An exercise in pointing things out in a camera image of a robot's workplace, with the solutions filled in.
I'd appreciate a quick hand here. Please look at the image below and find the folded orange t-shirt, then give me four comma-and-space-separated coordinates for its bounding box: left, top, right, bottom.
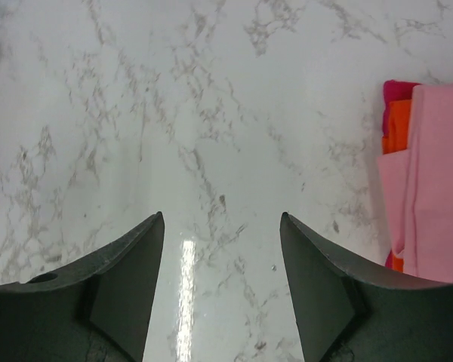
377, 100, 411, 272

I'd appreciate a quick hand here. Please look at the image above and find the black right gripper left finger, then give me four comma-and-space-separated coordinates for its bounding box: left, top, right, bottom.
0, 213, 165, 361

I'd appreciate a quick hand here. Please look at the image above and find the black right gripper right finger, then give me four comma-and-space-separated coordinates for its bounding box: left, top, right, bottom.
280, 213, 453, 361

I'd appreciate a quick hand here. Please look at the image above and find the pink t-shirt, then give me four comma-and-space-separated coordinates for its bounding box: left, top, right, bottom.
376, 81, 453, 283

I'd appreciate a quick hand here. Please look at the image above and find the folded magenta t-shirt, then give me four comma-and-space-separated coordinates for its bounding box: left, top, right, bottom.
381, 79, 422, 268

